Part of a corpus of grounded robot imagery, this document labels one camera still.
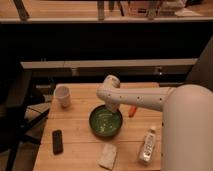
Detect green ceramic bowl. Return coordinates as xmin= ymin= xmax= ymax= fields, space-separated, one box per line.
xmin=89 ymin=105 xmax=123 ymax=137

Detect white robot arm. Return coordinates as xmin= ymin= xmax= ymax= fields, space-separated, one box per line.
xmin=97 ymin=75 xmax=213 ymax=171

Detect orange carrot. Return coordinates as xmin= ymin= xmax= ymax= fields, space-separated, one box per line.
xmin=128 ymin=106 xmax=137 ymax=118

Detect white folded cloth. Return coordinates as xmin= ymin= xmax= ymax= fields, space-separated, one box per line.
xmin=98 ymin=144 xmax=117 ymax=171

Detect white paper cup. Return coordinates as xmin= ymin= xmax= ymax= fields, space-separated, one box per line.
xmin=54 ymin=86 xmax=71 ymax=108

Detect clear plastic bottle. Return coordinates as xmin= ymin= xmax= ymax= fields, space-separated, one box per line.
xmin=138 ymin=126 xmax=156 ymax=165

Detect long wooden bench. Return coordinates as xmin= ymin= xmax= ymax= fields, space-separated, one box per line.
xmin=22 ymin=58 xmax=197 ymax=77

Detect black office chair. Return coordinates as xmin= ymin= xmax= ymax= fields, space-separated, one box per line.
xmin=0 ymin=66 xmax=49 ymax=171

